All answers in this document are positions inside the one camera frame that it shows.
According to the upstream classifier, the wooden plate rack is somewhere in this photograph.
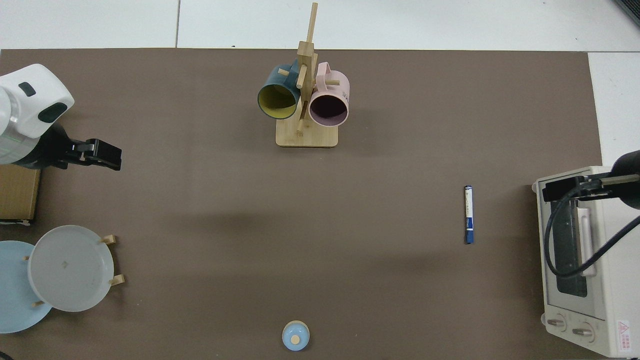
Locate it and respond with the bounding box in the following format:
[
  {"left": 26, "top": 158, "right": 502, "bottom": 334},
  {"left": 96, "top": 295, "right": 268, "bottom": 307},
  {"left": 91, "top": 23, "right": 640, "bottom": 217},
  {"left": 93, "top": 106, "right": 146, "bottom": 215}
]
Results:
[{"left": 24, "top": 234, "right": 126, "bottom": 307}]

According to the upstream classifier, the wooden cup stand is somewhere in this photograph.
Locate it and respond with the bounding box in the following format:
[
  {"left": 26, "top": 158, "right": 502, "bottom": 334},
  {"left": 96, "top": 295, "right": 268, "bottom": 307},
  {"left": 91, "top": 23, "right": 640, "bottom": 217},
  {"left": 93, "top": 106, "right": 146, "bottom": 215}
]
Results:
[{"left": 275, "top": 2, "right": 340, "bottom": 148}]

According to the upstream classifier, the pale toaster oven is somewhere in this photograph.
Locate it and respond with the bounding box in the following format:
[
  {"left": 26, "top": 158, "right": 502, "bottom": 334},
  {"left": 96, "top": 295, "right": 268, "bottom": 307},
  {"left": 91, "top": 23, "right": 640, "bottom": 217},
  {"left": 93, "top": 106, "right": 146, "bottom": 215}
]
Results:
[{"left": 531, "top": 166, "right": 640, "bottom": 359}]

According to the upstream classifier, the brown table cloth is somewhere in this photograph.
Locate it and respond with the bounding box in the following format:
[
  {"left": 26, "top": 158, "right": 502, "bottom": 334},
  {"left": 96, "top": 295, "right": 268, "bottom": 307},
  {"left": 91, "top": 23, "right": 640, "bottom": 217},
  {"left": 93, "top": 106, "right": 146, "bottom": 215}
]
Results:
[{"left": 0, "top": 48, "right": 603, "bottom": 360}]

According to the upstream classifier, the dark grey flat device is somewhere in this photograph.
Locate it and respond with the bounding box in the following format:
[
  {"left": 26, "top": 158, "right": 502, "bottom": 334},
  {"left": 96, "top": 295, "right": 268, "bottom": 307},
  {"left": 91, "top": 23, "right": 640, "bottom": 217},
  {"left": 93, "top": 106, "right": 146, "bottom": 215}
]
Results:
[{"left": 616, "top": 0, "right": 640, "bottom": 27}]

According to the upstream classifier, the blue and white marker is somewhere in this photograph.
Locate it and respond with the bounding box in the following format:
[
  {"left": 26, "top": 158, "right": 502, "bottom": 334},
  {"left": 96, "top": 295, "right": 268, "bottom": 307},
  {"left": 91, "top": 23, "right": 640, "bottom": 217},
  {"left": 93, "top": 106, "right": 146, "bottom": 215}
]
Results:
[{"left": 463, "top": 185, "right": 475, "bottom": 245}]

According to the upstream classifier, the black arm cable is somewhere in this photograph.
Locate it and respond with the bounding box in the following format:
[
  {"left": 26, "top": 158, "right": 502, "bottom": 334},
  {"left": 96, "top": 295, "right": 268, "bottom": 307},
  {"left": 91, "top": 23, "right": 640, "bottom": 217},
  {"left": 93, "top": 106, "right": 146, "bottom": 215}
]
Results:
[{"left": 544, "top": 186, "right": 640, "bottom": 279}]

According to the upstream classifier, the pink cup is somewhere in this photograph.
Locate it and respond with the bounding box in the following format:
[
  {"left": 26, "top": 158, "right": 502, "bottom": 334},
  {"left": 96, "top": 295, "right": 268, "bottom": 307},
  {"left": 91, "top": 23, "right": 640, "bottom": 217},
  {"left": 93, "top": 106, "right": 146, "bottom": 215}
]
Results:
[{"left": 308, "top": 62, "right": 350, "bottom": 127}]

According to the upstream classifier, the dark teal cup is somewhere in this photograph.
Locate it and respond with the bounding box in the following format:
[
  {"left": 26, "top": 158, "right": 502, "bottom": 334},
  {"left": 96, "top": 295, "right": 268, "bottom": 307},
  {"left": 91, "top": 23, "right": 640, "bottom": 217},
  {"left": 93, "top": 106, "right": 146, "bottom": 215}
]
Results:
[{"left": 257, "top": 59, "right": 305, "bottom": 120}]

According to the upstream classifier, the grey plate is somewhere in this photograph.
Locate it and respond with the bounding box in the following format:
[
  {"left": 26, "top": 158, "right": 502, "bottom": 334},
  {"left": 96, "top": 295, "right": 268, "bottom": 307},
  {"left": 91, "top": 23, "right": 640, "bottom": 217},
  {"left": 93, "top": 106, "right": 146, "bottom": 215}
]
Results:
[{"left": 27, "top": 225, "right": 115, "bottom": 313}]

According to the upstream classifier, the light blue plate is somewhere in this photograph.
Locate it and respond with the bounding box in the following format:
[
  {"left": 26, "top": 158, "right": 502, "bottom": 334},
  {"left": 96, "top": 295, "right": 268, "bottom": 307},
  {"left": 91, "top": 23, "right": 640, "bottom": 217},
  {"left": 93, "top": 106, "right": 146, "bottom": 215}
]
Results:
[{"left": 0, "top": 240, "right": 53, "bottom": 334}]

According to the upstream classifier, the wire basket with wooden floor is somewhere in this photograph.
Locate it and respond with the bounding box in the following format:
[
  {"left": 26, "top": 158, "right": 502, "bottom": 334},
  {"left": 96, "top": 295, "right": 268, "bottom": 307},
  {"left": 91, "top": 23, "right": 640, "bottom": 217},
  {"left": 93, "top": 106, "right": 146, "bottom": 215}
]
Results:
[{"left": 0, "top": 164, "right": 42, "bottom": 226}]

